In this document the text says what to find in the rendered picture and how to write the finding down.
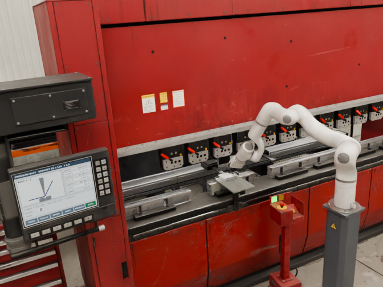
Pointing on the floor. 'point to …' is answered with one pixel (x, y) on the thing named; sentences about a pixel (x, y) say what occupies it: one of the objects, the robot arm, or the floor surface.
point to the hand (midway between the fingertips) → (232, 169)
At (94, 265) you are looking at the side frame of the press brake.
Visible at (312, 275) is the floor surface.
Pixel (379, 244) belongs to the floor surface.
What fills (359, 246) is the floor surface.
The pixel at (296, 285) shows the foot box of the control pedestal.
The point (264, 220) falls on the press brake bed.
